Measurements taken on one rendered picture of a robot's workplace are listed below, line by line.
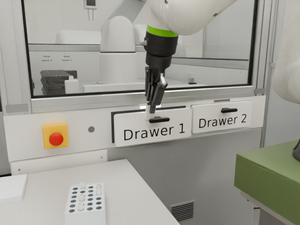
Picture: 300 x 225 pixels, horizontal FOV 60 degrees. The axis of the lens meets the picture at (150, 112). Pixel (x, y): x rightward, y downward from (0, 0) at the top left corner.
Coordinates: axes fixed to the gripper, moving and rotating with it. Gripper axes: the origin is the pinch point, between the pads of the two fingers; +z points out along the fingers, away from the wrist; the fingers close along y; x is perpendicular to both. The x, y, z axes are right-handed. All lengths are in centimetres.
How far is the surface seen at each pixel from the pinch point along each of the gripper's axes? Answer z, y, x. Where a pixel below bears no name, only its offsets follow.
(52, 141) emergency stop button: 6.2, 2.0, -31.0
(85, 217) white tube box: 5.0, 30.8, -26.1
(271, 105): 61, -83, 163
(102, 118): 5.4, -6.0, -14.5
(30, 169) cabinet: 18.9, -1.1, -38.1
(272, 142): 91, -65, 163
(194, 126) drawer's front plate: 10.5, -2.2, 21.1
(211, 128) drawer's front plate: 12.1, -1.6, 28.8
